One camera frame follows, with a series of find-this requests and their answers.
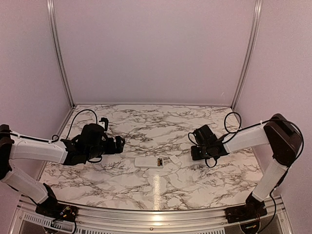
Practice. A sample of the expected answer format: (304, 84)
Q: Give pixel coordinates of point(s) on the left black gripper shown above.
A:
(111, 149)

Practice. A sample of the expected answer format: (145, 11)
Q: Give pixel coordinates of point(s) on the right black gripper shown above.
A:
(195, 156)

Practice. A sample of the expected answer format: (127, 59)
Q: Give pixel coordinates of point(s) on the white remote control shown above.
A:
(146, 162)

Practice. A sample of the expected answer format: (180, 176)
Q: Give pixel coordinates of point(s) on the white battery cover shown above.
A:
(174, 159)

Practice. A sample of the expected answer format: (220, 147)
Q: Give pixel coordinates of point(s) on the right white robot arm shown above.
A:
(284, 138)

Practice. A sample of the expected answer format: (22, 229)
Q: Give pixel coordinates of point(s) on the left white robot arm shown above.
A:
(15, 146)

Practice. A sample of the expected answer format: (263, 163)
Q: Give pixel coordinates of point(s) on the black gold battery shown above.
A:
(159, 162)

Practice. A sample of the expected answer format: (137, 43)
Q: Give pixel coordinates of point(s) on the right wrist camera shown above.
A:
(193, 138)

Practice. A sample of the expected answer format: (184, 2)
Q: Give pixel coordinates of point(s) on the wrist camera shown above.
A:
(104, 122)
(193, 138)

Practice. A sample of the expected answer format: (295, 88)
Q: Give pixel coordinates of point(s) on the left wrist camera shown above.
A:
(104, 122)

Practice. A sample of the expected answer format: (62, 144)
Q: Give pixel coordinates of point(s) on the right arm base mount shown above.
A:
(252, 209)

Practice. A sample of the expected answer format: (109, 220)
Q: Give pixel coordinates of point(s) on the front aluminium rail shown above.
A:
(96, 220)

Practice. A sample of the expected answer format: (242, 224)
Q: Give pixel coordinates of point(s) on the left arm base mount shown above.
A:
(52, 208)

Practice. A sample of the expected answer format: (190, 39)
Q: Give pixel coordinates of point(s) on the right aluminium frame post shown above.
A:
(249, 52)

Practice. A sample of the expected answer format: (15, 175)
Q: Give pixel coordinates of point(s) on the aluminium frame post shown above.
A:
(55, 38)
(249, 52)

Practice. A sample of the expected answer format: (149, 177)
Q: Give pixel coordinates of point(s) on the left aluminium frame post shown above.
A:
(55, 38)

